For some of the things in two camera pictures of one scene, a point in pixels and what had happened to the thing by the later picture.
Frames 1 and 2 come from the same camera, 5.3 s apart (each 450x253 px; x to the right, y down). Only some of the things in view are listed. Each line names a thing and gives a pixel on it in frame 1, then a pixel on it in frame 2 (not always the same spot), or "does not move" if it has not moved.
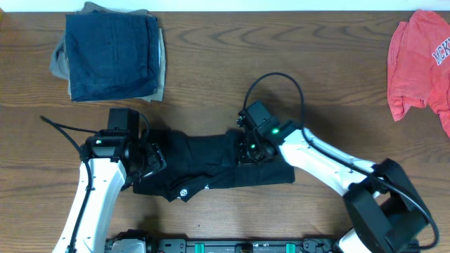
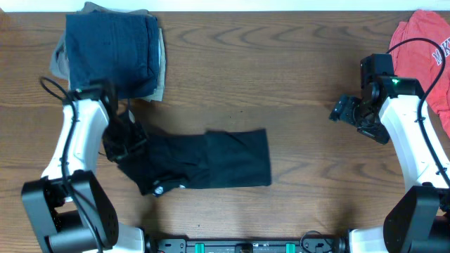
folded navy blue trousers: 112,55 does not move
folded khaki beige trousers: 59,61 does not move
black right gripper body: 244,151 to 344,109
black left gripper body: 153,160 to 124,141
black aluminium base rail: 229,245 does not move
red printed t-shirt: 418,67 does not move
